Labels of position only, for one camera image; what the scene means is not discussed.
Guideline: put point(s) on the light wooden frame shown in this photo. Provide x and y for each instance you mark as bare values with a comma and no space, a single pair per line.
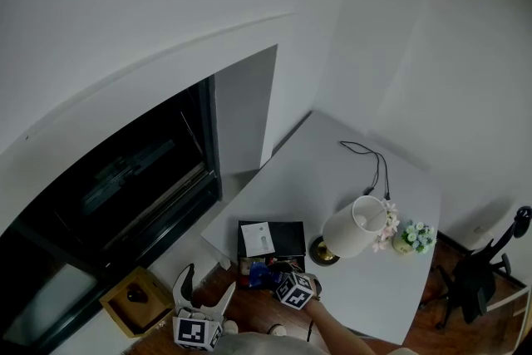
509,299

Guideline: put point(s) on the person's shoe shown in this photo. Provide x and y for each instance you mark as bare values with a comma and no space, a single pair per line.
277,330
231,326

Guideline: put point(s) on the white table leg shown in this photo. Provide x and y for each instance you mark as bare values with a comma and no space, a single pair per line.
224,263

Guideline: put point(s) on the white shade table lamp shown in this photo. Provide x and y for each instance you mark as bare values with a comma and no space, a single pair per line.
349,228

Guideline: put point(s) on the dark round object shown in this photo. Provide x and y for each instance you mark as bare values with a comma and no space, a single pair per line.
136,295

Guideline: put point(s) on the pink flower bouquet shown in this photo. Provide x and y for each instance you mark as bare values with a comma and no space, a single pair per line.
387,226

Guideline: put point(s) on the person's right shoe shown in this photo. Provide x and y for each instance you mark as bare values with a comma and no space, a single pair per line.
277,330

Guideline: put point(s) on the person's left shoe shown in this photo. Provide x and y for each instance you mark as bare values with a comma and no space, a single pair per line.
231,326

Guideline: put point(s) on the white wall outlet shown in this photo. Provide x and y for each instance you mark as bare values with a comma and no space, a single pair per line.
478,229

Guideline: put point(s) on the black window frame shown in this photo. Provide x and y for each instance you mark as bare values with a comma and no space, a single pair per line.
104,183

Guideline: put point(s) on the person's white shirt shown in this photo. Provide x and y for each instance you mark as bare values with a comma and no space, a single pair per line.
266,345

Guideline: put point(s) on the black storage box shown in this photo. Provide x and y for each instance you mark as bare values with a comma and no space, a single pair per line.
287,239

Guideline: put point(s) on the yellow wooden box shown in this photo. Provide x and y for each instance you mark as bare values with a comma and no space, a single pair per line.
110,309

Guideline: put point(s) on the person's right forearm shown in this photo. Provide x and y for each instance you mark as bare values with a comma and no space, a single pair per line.
336,324

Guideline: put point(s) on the blue plastic bag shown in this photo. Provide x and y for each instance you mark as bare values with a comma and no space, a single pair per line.
261,274

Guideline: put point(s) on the blue white flower pot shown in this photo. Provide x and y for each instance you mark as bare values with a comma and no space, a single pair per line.
415,238

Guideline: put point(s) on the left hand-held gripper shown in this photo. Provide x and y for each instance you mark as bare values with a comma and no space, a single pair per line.
195,332

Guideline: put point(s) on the black office chair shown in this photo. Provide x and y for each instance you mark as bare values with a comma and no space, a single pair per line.
476,282

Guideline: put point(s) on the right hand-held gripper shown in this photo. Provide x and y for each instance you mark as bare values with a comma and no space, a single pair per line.
295,291

